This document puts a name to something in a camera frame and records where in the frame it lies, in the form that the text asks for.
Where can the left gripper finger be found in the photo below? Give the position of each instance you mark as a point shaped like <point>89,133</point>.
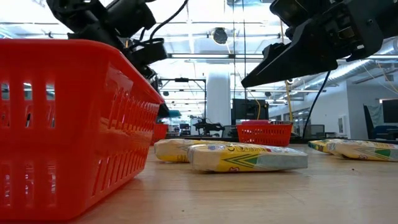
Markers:
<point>163,107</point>

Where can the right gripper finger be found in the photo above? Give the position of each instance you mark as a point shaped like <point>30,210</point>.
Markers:
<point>295,62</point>

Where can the yellow crayon pack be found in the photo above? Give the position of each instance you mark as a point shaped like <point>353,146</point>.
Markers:
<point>320,145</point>
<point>171,151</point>
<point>367,152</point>
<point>236,161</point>

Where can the black background robot arm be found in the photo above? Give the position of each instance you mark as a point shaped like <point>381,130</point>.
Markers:
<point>208,127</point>

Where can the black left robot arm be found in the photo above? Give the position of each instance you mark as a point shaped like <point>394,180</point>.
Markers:
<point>93,18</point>

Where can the red plastic basket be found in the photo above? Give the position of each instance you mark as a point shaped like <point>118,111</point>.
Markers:
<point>161,132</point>
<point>71,146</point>
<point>264,135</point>

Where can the white round pillar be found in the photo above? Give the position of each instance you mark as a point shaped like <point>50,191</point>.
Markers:
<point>218,99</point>

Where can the black mesh computer case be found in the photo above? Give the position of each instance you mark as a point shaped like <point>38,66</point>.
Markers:
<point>245,110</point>

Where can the black computer monitor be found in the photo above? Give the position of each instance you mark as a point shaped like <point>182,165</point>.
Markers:
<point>390,110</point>

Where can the blue office chair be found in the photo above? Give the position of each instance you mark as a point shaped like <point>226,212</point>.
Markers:
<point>385,130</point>

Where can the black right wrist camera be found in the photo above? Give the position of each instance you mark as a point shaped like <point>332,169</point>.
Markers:
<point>289,14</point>

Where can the black overhead camera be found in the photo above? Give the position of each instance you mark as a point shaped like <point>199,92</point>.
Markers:
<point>219,35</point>

